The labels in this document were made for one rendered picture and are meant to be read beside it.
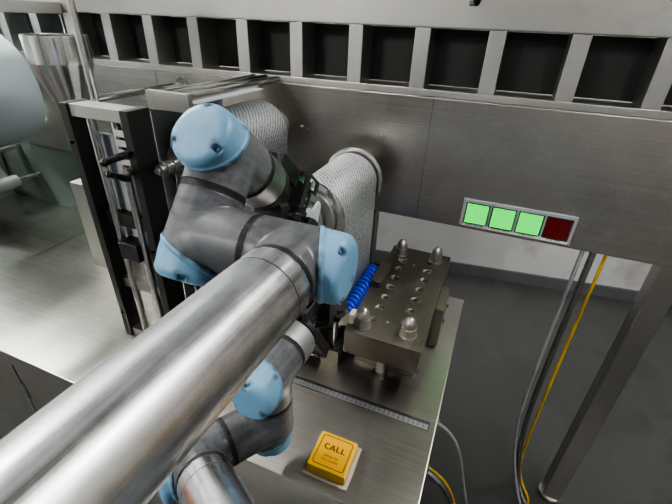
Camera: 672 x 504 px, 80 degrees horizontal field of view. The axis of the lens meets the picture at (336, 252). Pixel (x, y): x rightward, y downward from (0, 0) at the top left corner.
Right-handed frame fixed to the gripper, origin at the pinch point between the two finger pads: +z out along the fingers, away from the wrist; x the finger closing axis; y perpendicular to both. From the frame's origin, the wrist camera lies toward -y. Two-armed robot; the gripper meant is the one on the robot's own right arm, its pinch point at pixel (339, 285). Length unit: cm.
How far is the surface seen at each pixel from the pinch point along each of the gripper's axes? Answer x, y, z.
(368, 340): -9.3, -6.9, -6.4
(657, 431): -122, -109, 100
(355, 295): -2.5, -4.8, 4.2
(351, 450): -12.8, -16.6, -24.2
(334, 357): -1.3, -16.8, -4.4
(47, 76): 76, 36, 2
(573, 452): -73, -79, 46
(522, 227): -34.7, 8.3, 29.4
